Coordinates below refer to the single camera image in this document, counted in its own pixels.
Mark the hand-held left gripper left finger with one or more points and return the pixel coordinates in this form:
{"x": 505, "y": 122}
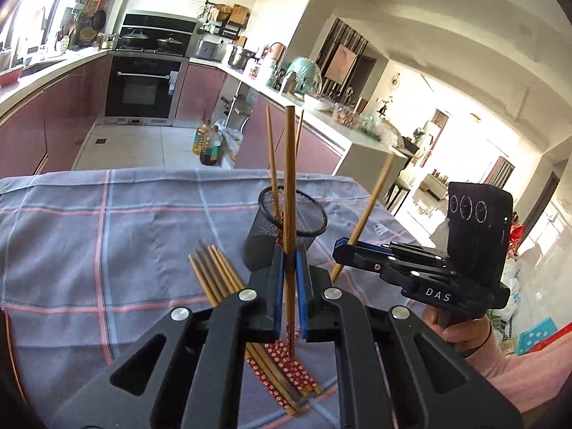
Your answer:
{"x": 279, "y": 286}

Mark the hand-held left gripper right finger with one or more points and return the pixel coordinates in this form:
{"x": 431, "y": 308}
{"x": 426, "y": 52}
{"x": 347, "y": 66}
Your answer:
{"x": 301, "y": 286}

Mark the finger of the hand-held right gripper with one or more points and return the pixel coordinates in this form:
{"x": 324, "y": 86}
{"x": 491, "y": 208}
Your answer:
{"x": 415, "y": 250}
{"x": 366, "y": 261}

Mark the black mesh cup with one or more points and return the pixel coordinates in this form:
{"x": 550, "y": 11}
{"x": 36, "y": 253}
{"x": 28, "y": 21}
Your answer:
{"x": 261, "y": 232}

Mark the bundle of wooden chopsticks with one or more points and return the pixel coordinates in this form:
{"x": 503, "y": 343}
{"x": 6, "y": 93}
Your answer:
{"x": 210, "y": 272}

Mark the person's right forearm pink sleeve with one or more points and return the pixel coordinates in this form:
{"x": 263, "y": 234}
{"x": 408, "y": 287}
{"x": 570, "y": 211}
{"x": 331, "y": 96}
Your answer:
{"x": 527, "y": 375}

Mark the person's right hand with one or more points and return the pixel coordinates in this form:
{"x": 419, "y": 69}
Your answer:
{"x": 467, "y": 335}

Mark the blue plastic crate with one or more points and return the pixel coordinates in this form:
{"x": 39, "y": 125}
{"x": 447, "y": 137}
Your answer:
{"x": 536, "y": 337}

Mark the long pink cabinet counter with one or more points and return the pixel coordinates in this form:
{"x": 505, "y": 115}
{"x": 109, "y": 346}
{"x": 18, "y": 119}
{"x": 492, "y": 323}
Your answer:
{"x": 268, "y": 152}

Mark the oil bottles on floor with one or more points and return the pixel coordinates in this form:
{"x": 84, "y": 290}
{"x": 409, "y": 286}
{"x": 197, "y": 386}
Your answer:
{"x": 210, "y": 149}

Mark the clear plastic bag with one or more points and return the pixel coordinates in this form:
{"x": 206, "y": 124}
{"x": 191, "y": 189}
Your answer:
{"x": 232, "y": 138}

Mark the yellow oil bottle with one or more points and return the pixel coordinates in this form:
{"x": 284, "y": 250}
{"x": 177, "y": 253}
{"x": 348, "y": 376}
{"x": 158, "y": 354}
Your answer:
{"x": 200, "y": 140}

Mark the grey plaid tablecloth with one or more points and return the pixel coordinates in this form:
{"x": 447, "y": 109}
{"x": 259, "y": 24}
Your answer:
{"x": 111, "y": 241}

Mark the steel thermos bottle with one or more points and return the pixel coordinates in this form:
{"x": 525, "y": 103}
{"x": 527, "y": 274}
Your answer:
{"x": 289, "y": 84}

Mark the green countertop appliance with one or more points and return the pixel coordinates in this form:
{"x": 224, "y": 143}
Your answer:
{"x": 304, "y": 73}

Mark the pink kettle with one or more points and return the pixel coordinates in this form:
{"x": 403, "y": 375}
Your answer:
{"x": 277, "y": 53}

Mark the steel stockpot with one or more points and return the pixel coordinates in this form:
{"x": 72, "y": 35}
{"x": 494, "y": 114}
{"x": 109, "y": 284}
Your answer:
{"x": 239, "y": 58}

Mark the black built-in oven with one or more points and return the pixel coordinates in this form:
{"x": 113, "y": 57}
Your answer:
{"x": 138, "y": 89}

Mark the silver rice cooker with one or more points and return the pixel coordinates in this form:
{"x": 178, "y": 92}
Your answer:
{"x": 208, "y": 49}

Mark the dark pot with glass lid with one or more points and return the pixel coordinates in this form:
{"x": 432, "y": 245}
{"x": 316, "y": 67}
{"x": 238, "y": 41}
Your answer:
{"x": 170, "y": 43}

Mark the wooden cutting board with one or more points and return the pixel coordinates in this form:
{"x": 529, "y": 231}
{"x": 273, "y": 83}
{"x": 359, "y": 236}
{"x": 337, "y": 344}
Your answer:
{"x": 239, "y": 14}

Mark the pink cabinet counter with sink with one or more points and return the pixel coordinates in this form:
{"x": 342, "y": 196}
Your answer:
{"x": 49, "y": 116}

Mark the black wok with lid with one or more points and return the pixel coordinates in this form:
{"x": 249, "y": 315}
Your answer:
{"x": 134, "y": 39}

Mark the black range hood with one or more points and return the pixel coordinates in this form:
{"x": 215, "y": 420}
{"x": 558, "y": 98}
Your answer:
{"x": 156, "y": 22}

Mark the silver kettle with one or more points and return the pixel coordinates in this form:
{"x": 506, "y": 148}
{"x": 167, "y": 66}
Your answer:
{"x": 108, "y": 41}

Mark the red bowl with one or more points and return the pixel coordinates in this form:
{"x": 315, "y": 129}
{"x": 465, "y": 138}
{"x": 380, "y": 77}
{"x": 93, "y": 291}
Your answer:
{"x": 10, "y": 76}

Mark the kitchen window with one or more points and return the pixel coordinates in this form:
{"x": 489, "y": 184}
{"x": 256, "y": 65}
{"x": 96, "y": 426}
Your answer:
{"x": 42, "y": 4}

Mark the framed wall picture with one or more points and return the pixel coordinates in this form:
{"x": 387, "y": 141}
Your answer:
{"x": 340, "y": 63}

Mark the black wall rack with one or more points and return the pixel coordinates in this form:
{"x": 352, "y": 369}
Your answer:
{"x": 221, "y": 31}

